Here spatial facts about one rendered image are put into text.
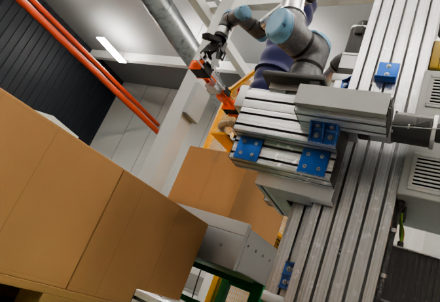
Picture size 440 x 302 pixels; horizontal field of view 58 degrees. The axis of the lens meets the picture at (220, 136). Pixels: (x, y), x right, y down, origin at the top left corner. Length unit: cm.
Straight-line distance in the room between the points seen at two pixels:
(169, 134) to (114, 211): 195
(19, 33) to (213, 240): 1231
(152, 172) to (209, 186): 120
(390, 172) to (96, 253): 99
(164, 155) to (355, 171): 204
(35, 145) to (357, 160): 101
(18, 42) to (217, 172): 1196
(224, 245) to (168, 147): 155
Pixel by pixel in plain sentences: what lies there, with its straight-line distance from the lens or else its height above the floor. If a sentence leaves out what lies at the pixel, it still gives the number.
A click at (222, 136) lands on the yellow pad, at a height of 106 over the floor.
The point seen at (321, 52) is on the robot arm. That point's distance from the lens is 150.
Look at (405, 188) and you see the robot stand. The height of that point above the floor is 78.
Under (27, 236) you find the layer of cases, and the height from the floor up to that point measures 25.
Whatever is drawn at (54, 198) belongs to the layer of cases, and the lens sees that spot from 121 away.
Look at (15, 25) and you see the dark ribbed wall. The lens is 1364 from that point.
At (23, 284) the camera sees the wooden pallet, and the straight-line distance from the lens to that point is 125.
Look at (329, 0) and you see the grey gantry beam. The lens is 433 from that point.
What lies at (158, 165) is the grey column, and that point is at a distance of 316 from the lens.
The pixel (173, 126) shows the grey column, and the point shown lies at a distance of 327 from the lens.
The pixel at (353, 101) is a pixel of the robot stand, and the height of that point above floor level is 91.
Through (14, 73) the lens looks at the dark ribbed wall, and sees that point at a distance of 1364.
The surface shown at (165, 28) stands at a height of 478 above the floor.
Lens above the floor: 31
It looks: 20 degrees up
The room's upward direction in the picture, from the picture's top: 22 degrees clockwise
